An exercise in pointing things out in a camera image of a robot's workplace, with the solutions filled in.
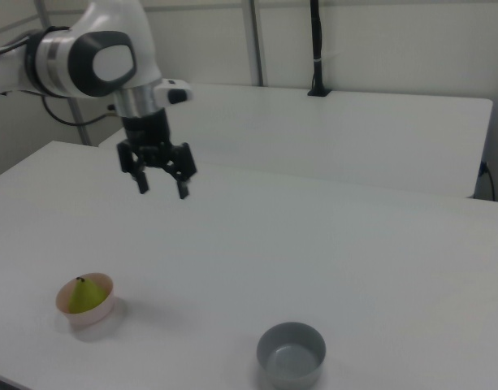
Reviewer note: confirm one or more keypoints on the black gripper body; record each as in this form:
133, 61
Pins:
148, 130

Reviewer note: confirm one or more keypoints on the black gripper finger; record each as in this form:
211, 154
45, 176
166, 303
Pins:
141, 178
183, 166

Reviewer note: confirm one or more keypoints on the yellow-green bowl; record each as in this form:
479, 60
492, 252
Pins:
84, 297

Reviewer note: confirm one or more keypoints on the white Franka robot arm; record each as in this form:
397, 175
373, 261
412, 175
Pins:
57, 61

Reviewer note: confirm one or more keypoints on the pink plastic bowl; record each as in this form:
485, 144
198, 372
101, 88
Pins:
92, 317

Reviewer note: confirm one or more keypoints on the grey plastic bowl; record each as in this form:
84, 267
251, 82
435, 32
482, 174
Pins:
291, 361

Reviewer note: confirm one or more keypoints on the black pole with clamp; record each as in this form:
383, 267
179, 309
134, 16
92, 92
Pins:
317, 48

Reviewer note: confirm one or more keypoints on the aluminium frame post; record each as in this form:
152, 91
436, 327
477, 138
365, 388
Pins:
254, 40
83, 136

